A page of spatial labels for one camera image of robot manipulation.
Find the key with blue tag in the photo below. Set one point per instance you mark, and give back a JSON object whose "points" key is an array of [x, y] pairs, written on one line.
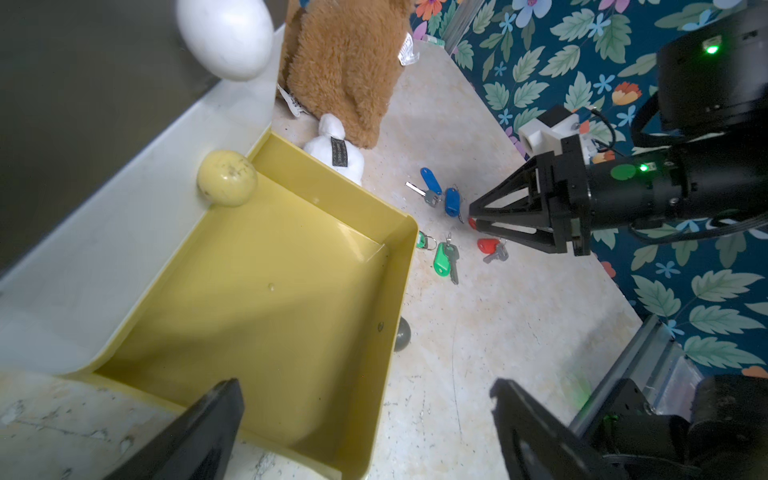
{"points": [[452, 202], [432, 191]]}

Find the small white plush toy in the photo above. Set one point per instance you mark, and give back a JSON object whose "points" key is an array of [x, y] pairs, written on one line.
{"points": [[331, 148]]}

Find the white drawer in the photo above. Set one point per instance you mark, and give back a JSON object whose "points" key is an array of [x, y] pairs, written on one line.
{"points": [[65, 303]]}

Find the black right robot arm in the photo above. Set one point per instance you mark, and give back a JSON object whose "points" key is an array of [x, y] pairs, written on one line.
{"points": [[702, 153]]}

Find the yellow drawer knob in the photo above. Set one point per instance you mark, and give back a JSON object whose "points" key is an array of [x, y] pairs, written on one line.
{"points": [[227, 178]]}

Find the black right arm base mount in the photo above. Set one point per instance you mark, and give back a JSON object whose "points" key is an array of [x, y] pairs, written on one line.
{"points": [[656, 416]]}

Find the white drawer knob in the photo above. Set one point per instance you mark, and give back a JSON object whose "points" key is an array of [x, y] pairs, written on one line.
{"points": [[232, 39]]}

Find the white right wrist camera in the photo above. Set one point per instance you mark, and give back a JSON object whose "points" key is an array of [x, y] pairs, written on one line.
{"points": [[545, 133]]}

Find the grey green drawer knob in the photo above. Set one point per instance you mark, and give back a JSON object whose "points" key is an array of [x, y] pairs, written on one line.
{"points": [[403, 336]]}

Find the key with green tag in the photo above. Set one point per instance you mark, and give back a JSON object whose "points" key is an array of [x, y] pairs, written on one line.
{"points": [[445, 262], [426, 242]]}

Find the brown teddy bear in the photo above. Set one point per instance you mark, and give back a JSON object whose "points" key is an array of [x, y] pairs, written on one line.
{"points": [[341, 58]]}

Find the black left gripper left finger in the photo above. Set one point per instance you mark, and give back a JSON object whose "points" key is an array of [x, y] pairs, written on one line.
{"points": [[197, 445]]}

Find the yellow bottom drawer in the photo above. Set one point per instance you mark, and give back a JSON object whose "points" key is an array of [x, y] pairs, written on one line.
{"points": [[297, 294]]}

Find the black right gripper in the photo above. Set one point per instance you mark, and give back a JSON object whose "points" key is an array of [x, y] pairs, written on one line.
{"points": [[557, 182]]}

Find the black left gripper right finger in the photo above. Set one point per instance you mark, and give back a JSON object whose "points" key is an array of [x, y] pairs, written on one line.
{"points": [[536, 445]]}

